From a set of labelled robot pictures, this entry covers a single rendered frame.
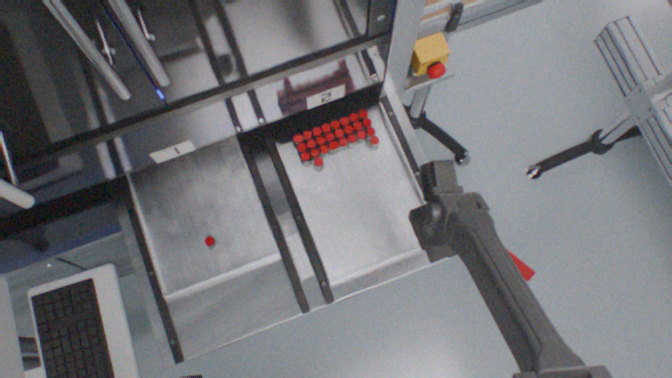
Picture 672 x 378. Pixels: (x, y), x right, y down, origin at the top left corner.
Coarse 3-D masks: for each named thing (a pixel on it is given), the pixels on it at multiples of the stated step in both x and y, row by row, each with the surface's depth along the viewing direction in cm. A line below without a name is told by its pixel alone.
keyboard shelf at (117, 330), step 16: (80, 272) 155; (96, 272) 155; (112, 272) 155; (32, 288) 154; (48, 288) 154; (96, 288) 154; (112, 288) 154; (112, 304) 153; (112, 320) 152; (112, 336) 151; (128, 336) 151; (112, 352) 150; (128, 352) 150; (128, 368) 149
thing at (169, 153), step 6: (180, 144) 137; (186, 144) 138; (162, 150) 137; (168, 150) 138; (174, 150) 139; (180, 150) 140; (186, 150) 141; (192, 150) 142; (156, 156) 138; (162, 156) 139; (168, 156) 141; (174, 156) 142
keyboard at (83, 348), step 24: (72, 288) 152; (48, 312) 151; (72, 312) 150; (96, 312) 151; (48, 336) 149; (72, 336) 149; (96, 336) 149; (48, 360) 148; (72, 360) 148; (96, 360) 147
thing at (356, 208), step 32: (384, 128) 155; (288, 160) 153; (352, 160) 153; (384, 160) 153; (320, 192) 151; (352, 192) 151; (384, 192) 151; (416, 192) 151; (320, 224) 149; (352, 224) 149; (384, 224) 149; (320, 256) 144; (352, 256) 147; (384, 256) 147
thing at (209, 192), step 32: (192, 160) 153; (224, 160) 153; (160, 192) 152; (192, 192) 151; (224, 192) 151; (256, 192) 148; (160, 224) 150; (192, 224) 150; (224, 224) 149; (256, 224) 149; (160, 256) 148; (192, 256) 148; (224, 256) 148; (256, 256) 148; (160, 288) 143; (192, 288) 146
